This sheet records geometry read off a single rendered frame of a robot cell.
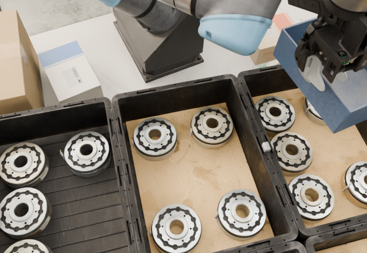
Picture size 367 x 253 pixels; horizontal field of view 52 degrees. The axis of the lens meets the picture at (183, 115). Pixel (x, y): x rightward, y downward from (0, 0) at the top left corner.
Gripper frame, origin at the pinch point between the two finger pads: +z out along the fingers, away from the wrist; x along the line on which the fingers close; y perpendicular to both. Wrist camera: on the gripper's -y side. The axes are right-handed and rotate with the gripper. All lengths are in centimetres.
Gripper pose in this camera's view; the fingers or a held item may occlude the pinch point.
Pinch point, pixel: (311, 72)
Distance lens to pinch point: 69.6
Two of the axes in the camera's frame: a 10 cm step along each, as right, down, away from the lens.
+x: 9.2, -3.8, 1.3
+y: 3.9, 7.9, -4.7
